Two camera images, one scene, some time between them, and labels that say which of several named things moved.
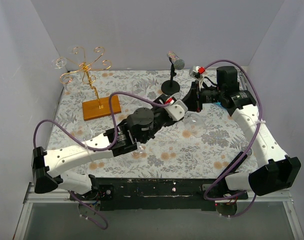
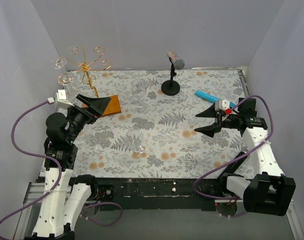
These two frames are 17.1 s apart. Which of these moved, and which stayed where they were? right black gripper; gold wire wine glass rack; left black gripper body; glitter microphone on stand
Moved: right black gripper; left black gripper body
Stayed: glitter microphone on stand; gold wire wine glass rack
